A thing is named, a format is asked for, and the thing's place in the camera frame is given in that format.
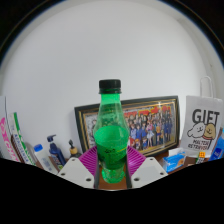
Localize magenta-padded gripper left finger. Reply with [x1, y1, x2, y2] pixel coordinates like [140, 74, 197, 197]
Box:
[57, 145, 100, 189]

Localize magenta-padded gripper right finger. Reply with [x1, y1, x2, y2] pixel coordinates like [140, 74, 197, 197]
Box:
[124, 145, 169, 189]

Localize green plastic drink bottle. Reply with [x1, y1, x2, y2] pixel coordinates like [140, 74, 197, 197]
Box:
[93, 78, 130, 184]

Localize dark amber pump bottle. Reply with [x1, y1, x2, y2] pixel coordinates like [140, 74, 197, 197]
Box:
[68, 139, 82, 159]

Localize blue tissue pack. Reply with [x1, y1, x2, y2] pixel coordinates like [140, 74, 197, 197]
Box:
[162, 148, 187, 173]

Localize blue pump bottle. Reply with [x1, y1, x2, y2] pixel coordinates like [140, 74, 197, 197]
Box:
[46, 134, 68, 171]

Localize white bottle with blue cap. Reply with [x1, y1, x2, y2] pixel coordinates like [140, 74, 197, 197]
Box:
[33, 143, 58, 175]

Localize framed group picture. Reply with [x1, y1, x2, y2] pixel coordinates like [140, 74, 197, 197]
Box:
[73, 95, 181, 158]

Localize small colourful cube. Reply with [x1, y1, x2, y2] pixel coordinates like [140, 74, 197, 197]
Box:
[195, 151, 207, 165]

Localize white paper gift bag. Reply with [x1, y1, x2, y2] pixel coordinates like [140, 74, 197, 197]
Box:
[179, 75, 224, 159]

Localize blue and white pouch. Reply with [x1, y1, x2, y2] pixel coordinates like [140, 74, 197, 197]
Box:
[208, 134, 224, 162]

